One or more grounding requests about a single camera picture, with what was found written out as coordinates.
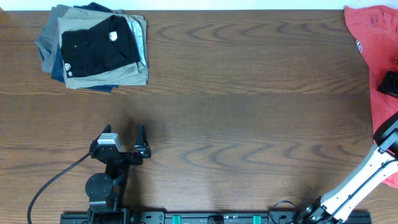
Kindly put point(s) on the red soccer t-shirt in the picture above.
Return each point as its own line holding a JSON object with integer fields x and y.
{"x": 375, "y": 31}

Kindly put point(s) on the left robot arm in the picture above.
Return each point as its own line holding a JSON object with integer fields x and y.
{"x": 106, "y": 189}

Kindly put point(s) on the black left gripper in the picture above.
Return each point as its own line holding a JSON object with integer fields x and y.
{"x": 142, "y": 146}

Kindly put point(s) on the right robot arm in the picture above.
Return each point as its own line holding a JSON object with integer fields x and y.
{"x": 379, "y": 163}

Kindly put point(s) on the grey folded garment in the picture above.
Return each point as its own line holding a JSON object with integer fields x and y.
{"x": 48, "y": 39}

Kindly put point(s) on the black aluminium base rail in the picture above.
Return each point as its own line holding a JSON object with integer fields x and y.
{"x": 181, "y": 218}

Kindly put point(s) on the khaki folded garment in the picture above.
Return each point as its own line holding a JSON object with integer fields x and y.
{"x": 133, "y": 74}

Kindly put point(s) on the navy folded garment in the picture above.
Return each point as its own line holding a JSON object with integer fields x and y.
{"x": 57, "y": 71}

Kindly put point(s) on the black folded polo shirt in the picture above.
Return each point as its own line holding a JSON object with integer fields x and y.
{"x": 104, "y": 47}

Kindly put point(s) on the light blue folded garment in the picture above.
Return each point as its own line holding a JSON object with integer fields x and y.
{"x": 138, "y": 34}

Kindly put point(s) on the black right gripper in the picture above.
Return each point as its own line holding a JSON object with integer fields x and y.
{"x": 392, "y": 88}

